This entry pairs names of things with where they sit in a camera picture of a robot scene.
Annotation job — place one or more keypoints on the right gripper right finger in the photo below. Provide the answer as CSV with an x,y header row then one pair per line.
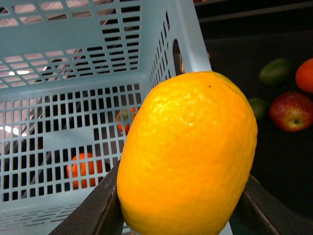
x,y
260,213

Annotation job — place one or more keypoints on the light blue plastic basket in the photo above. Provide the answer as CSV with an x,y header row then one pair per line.
x,y
67,68

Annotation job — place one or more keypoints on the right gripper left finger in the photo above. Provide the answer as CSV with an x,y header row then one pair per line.
x,y
98,214

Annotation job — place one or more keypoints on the large yellow lemon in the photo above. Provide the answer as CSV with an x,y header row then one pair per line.
x,y
187,156

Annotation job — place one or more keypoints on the orange left of basket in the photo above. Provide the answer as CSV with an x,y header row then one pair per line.
x,y
83,169

